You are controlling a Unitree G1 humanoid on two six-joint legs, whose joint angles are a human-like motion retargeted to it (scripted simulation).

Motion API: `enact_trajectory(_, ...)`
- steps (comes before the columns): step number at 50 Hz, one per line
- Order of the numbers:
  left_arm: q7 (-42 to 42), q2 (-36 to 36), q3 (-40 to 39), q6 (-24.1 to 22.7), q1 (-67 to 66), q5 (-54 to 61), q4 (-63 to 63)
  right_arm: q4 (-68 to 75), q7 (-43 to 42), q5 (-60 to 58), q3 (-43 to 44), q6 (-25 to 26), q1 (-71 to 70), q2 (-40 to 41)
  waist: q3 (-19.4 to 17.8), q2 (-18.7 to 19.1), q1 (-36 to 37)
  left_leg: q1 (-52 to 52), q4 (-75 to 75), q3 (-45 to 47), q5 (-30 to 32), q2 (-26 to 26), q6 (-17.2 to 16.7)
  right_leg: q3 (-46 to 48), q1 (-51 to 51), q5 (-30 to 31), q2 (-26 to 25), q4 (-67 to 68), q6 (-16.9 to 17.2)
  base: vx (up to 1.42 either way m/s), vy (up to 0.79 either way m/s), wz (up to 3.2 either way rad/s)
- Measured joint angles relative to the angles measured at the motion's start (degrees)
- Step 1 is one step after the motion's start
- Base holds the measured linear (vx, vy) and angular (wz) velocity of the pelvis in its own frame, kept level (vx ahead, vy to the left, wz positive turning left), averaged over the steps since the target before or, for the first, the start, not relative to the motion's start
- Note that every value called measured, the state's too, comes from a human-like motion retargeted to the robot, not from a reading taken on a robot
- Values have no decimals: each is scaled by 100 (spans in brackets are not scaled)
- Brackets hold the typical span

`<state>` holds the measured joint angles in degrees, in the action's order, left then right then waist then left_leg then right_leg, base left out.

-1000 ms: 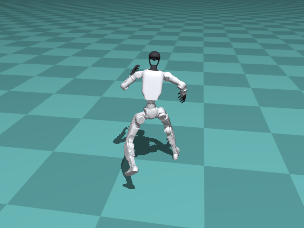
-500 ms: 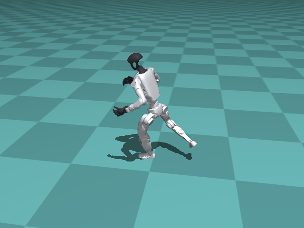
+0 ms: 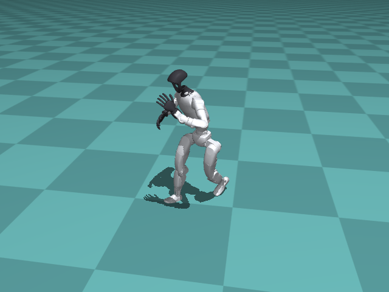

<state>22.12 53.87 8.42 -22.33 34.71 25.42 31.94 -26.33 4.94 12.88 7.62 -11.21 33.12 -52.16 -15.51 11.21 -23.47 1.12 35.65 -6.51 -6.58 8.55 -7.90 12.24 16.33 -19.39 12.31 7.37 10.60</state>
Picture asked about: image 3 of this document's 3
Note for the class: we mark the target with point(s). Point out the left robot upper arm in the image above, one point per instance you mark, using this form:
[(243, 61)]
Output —
[(198, 105)]

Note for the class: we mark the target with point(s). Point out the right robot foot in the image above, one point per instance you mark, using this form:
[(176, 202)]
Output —
[(173, 199)]

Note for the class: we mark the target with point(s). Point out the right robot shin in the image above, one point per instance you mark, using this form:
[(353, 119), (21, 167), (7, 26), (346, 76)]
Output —
[(178, 183)]

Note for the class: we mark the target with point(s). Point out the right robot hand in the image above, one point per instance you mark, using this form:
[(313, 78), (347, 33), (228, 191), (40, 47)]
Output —
[(161, 117)]

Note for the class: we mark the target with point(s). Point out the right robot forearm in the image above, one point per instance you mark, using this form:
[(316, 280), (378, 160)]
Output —
[(175, 102)]

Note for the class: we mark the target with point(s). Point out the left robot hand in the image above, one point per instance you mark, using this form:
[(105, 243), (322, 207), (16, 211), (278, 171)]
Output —
[(169, 105)]

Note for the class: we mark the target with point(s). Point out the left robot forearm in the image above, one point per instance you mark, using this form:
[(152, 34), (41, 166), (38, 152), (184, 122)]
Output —
[(192, 123)]

